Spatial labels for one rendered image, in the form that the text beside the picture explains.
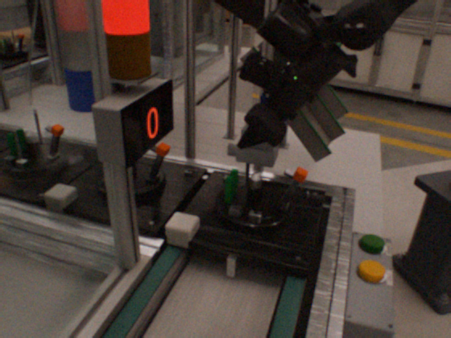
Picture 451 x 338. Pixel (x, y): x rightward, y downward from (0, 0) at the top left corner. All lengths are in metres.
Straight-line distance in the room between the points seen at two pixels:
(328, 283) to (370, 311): 0.07
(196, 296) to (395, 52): 4.20
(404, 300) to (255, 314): 0.30
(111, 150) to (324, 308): 0.36
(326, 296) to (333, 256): 0.10
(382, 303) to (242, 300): 0.21
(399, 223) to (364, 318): 0.43
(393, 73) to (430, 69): 0.38
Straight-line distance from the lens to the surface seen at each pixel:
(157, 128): 0.50
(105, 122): 0.45
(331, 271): 0.65
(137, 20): 0.45
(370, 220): 0.96
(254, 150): 0.65
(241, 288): 0.66
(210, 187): 0.80
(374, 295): 0.63
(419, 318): 0.77
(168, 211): 0.73
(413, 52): 4.63
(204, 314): 0.62
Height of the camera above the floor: 1.39
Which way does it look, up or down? 29 degrees down
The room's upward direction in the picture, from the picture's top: 2 degrees clockwise
